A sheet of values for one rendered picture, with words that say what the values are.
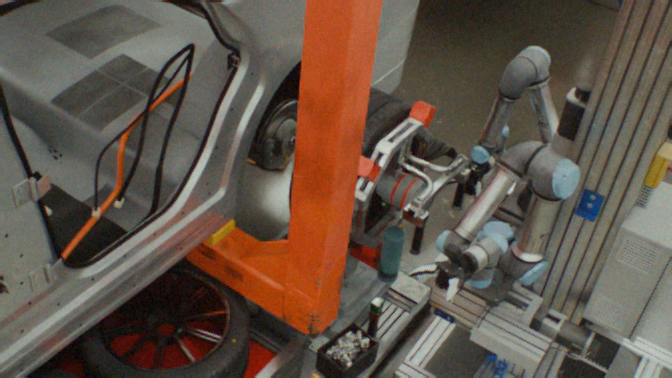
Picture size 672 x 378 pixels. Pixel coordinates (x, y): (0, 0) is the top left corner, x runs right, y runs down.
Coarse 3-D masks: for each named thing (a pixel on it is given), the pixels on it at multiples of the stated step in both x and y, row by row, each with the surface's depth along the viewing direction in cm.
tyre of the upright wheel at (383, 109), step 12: (372, 96) 328; (384, 96) 332; (372, 108) 322; (384, 108) 322; (396, 108) 324; (408, 108) 332; (372, 120) 317; (384, 120) 318; (396, 120) 327; (372, 132) 314; (384, 132) 322; (372, 144) 317; (384, 216) 365; (348, 240) 342
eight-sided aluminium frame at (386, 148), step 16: (400, 128) 323; (416, 128) 325; (384, 144) 315; (400, 144) 318; (416, 144) 351; (384, 160) 313; (416, 176) 360; (368, 192) 313; (352, 224) 326; (384, 224) 358; (368, 240) 337
